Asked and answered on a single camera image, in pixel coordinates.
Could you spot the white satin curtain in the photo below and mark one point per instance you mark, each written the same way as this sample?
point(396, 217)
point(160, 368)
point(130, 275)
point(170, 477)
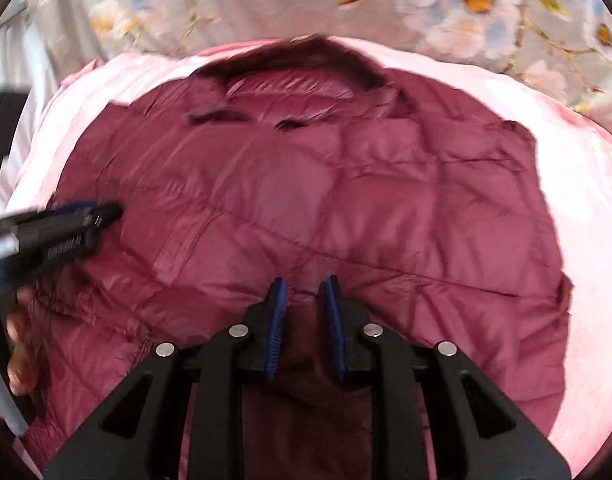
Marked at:
point(16, 65)

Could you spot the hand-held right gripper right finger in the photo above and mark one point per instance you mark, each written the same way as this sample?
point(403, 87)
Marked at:
point(331, 325)

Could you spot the maroon puffer jacket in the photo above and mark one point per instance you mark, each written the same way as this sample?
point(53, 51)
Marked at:
point(286, 185)

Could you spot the pink fleece blanket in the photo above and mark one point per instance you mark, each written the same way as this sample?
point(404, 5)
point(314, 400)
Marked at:
point(586, 210)

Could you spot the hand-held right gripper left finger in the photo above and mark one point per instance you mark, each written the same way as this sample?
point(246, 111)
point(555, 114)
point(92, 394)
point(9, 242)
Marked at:
point(279, 325)

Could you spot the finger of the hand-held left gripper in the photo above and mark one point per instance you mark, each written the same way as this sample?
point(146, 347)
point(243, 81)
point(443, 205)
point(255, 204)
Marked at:
point(86, 215)

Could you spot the person's left hand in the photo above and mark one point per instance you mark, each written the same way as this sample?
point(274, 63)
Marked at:
point(22, 355)

